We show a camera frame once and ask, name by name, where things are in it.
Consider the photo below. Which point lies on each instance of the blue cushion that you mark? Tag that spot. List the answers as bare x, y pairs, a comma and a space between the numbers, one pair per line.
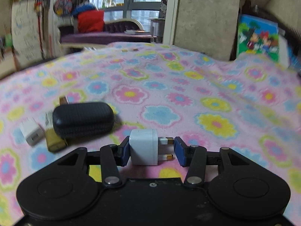
82, 9

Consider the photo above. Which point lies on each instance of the purple sofa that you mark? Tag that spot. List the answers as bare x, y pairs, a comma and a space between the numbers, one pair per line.
105, 36

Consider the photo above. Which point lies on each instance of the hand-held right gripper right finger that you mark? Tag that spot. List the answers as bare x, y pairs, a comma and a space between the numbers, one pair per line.
180, 154

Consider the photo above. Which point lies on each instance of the black oval case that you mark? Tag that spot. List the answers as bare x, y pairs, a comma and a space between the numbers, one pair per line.
83, 120

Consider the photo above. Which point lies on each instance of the pink floral fleece blanket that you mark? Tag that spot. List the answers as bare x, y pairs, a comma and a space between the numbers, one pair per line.
164, 87

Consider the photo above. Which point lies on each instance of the gold and white tube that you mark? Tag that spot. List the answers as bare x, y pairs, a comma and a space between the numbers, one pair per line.
54, 139

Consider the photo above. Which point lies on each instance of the white plug adapter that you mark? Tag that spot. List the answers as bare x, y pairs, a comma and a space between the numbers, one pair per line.
143, 149

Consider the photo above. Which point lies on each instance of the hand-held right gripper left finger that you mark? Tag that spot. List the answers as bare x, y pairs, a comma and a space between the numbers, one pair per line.
124, 155

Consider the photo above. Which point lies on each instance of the red cushion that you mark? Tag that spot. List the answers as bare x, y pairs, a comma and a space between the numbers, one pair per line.
90, 21

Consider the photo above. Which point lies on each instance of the cartoon printed board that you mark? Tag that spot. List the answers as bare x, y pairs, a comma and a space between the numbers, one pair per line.
258, 37

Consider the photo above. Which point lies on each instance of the gold lipstick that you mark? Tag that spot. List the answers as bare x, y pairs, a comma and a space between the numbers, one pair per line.
63, 100

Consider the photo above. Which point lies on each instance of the white USB charger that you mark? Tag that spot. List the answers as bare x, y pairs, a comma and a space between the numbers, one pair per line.
31, 131

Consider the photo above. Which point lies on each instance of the round colourful fan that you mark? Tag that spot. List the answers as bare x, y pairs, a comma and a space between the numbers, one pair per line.
62, 6

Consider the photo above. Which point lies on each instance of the white paper poster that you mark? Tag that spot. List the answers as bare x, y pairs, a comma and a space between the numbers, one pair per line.
25, 31

